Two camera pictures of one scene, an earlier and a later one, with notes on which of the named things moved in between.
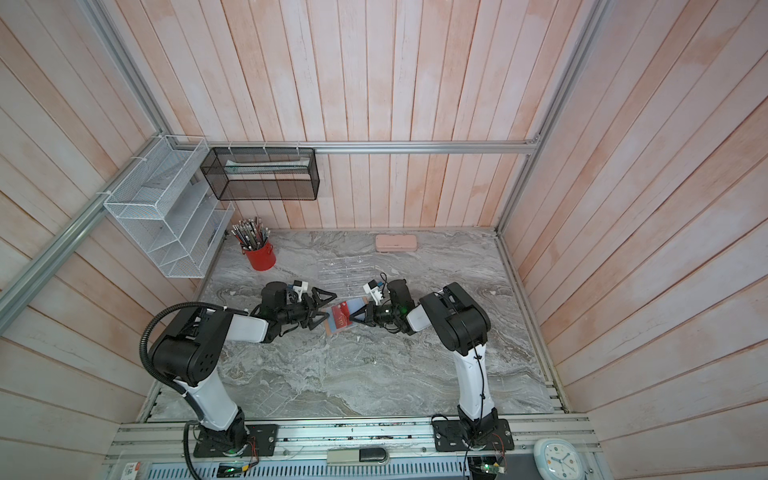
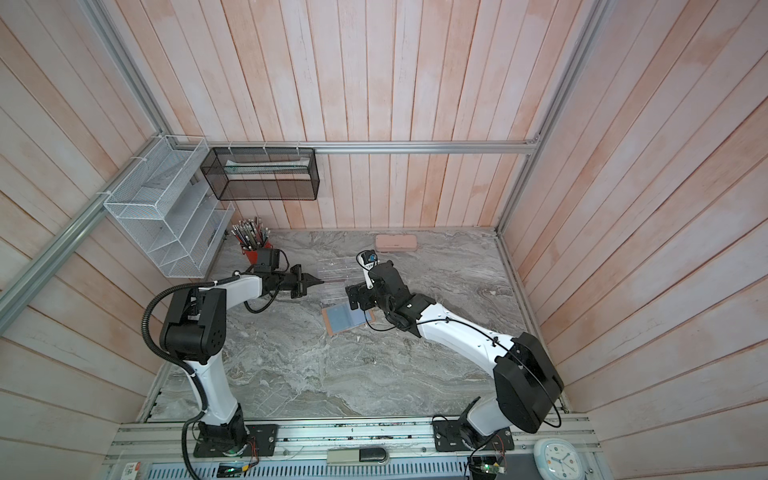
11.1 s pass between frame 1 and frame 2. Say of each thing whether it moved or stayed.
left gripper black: moved
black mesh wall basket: stayed
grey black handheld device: stayed
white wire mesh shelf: stayed
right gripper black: moved
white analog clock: stayed
